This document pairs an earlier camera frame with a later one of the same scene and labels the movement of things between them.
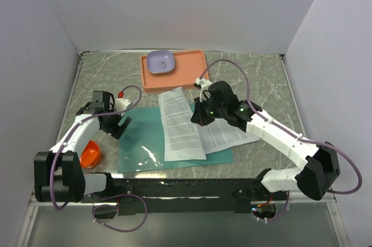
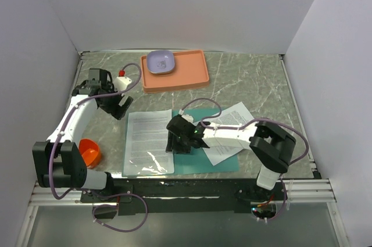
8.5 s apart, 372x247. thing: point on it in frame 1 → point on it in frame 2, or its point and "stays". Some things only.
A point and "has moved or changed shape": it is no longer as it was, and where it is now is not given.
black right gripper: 198,116 → 172,145
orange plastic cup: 90,155 stays
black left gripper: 115,130 → 117,111
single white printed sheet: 181,139 → 145,144
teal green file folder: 140,146 → 198,161
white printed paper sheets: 218,135 has moved or changed shape
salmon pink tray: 189,66 stays
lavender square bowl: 160,61 stays
